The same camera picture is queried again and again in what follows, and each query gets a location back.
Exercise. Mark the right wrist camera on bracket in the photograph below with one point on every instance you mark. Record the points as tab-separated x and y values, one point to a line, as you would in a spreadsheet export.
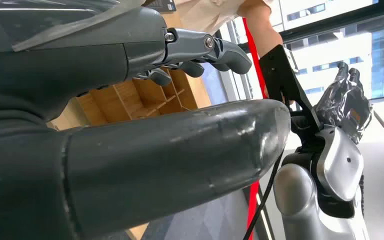
283	76

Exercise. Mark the wooden compartment organizer tray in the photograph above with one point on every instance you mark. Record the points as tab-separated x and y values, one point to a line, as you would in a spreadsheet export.
135	99

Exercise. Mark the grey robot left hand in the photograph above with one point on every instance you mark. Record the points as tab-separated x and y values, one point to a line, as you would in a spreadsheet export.
145	159

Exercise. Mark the guest person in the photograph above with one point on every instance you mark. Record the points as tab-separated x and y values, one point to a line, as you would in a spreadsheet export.
205	13

